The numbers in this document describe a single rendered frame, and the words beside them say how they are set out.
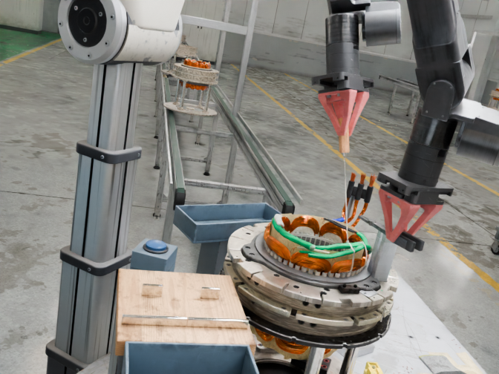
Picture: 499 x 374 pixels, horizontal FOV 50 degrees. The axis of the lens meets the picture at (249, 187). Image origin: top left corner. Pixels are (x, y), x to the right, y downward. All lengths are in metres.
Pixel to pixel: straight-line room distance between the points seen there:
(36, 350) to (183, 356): 1.82
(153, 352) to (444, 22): 0.56
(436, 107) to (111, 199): 0.71
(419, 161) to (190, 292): 0.40
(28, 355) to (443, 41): 2.15
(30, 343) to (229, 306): 1.81
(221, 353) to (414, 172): 0.37
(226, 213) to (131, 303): 0.52
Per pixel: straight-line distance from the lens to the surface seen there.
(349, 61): 0.94
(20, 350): 2.55
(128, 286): 0.86
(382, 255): 0.96
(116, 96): 1.13
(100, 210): 1.19
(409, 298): 1.73
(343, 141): 0.94
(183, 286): 0.88
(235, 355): 0.77
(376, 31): 0.95
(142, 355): 0.75
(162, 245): 1.06
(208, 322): 0.78
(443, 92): 0.75
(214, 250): 1.21
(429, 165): 0.80
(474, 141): 0.79
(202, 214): 1.25
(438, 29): 0.73
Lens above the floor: 1.49
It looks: 17 degrees down
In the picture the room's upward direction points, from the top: 11 degrees clockwise
